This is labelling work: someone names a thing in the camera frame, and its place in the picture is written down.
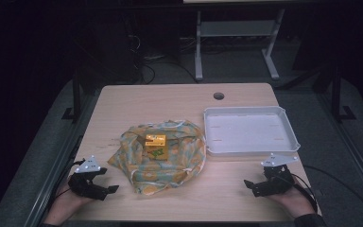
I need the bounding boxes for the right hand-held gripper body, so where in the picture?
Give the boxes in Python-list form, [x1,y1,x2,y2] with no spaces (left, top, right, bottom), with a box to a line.
[260,153,299,196]

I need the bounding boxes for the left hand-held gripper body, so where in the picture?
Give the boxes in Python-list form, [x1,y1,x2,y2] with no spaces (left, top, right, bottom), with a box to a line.
[68,155,102,199]

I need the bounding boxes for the white plastic tray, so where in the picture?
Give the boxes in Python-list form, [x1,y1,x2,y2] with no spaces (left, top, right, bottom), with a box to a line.
[202,105,302,157]

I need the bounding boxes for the yellow box with green print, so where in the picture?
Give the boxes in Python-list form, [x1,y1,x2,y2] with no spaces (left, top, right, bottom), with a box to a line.
[143,143,169,162]

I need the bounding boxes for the patterned yellow and teal bag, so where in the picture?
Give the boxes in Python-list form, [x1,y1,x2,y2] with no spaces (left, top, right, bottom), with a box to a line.
[107,119,207,196]

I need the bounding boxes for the person's right hand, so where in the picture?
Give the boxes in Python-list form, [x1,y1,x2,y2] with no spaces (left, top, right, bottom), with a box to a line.
[270,183,316,219]

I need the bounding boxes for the person's left hand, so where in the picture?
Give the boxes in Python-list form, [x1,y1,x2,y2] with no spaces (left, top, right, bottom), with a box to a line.
[44,184,91,222]

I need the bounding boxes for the small bright yellow box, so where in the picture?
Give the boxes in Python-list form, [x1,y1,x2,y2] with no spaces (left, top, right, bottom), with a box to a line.
[145,133,167,148]

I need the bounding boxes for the black metal stand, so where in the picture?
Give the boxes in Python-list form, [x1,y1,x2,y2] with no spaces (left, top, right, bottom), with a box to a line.
[60,69,83,124]
[330,64,357,122]

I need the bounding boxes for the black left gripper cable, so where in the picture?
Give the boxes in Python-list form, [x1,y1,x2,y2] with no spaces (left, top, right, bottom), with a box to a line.
[54,159,86,200]

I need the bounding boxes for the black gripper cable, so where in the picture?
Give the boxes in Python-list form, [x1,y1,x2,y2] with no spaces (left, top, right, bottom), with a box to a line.
[54,159,86,200]
[291,164,363,221]

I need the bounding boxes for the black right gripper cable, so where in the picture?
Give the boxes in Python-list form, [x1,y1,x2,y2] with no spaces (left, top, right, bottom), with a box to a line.
[291,164,363,221]

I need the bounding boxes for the black floor cables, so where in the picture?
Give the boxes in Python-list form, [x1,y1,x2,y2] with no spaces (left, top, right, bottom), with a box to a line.
[119,31,199,85]

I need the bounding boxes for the white metal table frame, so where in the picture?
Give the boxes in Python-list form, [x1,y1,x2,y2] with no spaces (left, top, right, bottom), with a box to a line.
[194,9,286,81]

